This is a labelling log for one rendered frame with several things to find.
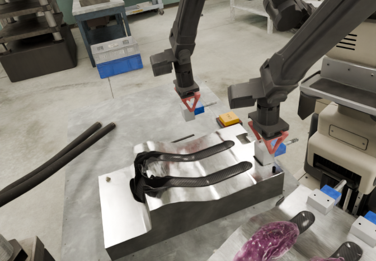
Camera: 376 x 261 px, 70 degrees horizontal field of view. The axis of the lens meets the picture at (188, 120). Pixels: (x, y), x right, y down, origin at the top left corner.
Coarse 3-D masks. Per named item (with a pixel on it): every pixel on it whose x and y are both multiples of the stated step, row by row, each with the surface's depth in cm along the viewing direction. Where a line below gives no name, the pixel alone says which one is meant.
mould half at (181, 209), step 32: (224, 128) 93; (224, 160) 81; (128, 192) 79; (160, 192) 67; (192, 192) 70; (224, 192) 71; (256, 192) 74; (128, 224) 70; (160, 224) 67; (192, 224) 72
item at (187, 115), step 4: (180, 104) 97; (184, 104) 96; (188, 104) 96; (192, 104) 98; (196, 104) 97; (200, 104) 97; (204, 104) 98; (208, 104) 98; (212, 104) 98; (184, 108) 94; (196, 108) 95; (200, 108) 96; (184, 112) 94; (188, 112) 94; (192, 112) 95; (196, 112) 96; (200, 112) 97; (184, 116) 96; (188, 116) 95; (192, 116) 96; (188, 120) 96
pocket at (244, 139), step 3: (237, 135) 89; (240, 135) 90; (243, 135) 90; (246, 135) 90; (237, 138) 90; (240, 138) 90; (243, 138) 91; (246, 138) 90; (249, 138) 89; (240, 141) 90; (243, 141) 90; (246, 141) 90; (249, 141) 89; (252, 141) 88; (243, 144) 89
